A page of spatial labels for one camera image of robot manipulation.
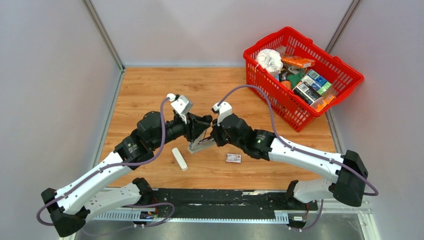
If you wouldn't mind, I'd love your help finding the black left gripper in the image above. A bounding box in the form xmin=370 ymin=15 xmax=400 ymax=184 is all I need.
xmin=150 ymin=112 xmax=212 ymax=151

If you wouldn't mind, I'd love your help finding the grey stapler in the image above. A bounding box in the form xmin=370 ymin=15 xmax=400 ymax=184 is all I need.
xmin=188 ymin=130 xmax=216 ymax=154

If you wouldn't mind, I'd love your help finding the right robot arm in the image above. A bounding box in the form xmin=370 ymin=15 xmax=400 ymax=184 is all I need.
xmin=210 ymin=113 xmax=369 ymax=210

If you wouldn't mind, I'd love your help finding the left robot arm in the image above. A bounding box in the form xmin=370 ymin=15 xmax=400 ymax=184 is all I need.
xmin=41 ymin=111 xmax=213 ymax=237

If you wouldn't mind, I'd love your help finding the white stapler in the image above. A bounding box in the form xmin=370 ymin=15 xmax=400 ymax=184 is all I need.
xmin=172 ymin=147 xmax=188 ymax=171

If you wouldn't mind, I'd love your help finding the red white staple box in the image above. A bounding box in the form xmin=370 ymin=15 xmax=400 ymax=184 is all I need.
xmin=225 ymin=153 xmax=242 ymax=164

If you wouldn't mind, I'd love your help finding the white crumpled bag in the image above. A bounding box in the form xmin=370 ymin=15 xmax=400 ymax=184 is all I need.
xmin=255 ymin=49 xmax=284 ymax=77

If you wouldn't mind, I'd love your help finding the black white box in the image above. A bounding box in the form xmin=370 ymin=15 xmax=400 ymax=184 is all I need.
xmin=293 ymin=82 xmax=324 ymax=108

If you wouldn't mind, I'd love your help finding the red plastic basket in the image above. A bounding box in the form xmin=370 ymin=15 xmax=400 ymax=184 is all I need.
xmin=243 ymin=26 xmax=364 ymax=132

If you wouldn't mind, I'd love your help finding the orange box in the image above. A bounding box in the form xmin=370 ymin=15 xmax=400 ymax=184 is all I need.
xmin=281 ymin=54 xmax=316 ymax=69

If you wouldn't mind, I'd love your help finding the blue green box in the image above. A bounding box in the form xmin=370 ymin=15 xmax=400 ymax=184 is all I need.
xmin=301 ymin=69 xmax=332 ymax=96

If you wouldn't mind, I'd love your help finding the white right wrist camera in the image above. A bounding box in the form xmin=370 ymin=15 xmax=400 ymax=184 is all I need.
xmin=211 ymin=101 xmax=233 ymax=126

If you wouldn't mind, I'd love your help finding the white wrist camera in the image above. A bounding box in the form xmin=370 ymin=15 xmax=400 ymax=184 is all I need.
xmin=166 ymin=93 xmax=194 ymax=124
xmin=211 ymin=101 xmax=233 ymax=126

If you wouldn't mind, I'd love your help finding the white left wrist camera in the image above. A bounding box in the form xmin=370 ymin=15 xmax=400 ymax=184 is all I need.
xmin=166 ymin=93 xmax=194 ymax=124

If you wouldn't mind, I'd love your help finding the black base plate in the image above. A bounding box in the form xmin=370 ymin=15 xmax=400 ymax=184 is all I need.
xmin=137 ymin=188 xmax=319 ymax=220

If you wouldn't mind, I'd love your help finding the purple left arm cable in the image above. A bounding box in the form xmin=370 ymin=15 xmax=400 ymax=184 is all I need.
xmin=35 ymin=96 xmax=176 ymax=229

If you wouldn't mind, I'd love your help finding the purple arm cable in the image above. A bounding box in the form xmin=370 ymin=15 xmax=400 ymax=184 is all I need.
xmin=35 ymin=96 xmax=176 ymax=229
xmin=216 ymin=84 xmax=380 ymax=231

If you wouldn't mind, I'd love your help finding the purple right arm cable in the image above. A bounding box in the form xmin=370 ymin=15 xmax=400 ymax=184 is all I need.
xmin=216 ymin=84 xmax=380 ymax=231

